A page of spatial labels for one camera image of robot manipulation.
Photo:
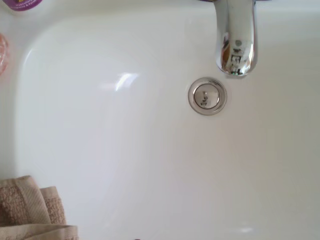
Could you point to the tan terry towel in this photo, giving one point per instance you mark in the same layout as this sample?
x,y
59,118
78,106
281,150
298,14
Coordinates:
x,y
22,207

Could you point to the white vanity sink top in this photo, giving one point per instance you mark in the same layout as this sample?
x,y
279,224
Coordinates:
x,y
125,155

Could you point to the chrome drain stopper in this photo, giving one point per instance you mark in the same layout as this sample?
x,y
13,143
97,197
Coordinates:
x,y
207,96

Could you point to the round pink soap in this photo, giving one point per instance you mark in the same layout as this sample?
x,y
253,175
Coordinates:
x,y
3,55

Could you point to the pink cap deodorant stick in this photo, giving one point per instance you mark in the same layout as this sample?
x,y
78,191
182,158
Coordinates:
x,y
23,5

